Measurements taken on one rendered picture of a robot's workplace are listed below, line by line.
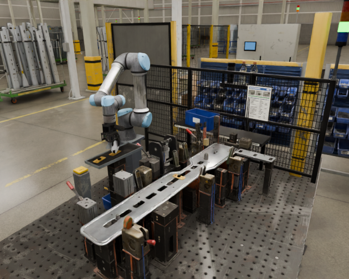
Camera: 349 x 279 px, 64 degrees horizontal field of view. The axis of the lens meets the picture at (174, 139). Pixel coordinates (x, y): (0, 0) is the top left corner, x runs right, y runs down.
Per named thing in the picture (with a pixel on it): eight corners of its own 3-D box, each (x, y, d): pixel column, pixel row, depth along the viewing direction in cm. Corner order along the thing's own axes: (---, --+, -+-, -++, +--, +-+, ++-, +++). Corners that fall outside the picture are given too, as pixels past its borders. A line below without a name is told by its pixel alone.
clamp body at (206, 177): (209, 227, 181) (211, 180, 169) (194, 220, 188) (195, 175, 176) (216, 220, 188) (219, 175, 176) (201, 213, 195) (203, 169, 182)
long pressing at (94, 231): (106, 251, 124) (105, 248, 123) (75, 230, 136) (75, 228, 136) (240, 149, 226) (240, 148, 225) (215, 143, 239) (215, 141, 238)
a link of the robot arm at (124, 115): (122, 122, 226) (121, 106, 221) (138, 124, 222) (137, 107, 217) (114, 127, 215) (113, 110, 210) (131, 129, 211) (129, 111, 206)
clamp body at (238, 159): (237, 204, 206) (241, 161, 193) (222, 199, 212) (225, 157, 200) (242, 199, 212) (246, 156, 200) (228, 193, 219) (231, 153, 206)
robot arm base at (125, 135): (113, 138, 220) (112, 127, 216) (125, 133, 232) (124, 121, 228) (128, 142, 213) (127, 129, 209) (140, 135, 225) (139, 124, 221)
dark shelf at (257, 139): (261, 147, 227) (261, 144, 226) (173, 126, 278) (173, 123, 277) (271, 139, 243) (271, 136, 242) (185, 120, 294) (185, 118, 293)
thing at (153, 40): (181, 153, 458) (182, 20, 384) (177, 156, 446) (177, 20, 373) (118, 139, 521) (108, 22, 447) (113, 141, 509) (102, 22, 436)
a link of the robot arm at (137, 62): (136, 123, 222) (131, 51, 202) (153, 125, 218) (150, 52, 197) (129, 128, 211) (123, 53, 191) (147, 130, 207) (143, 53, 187)
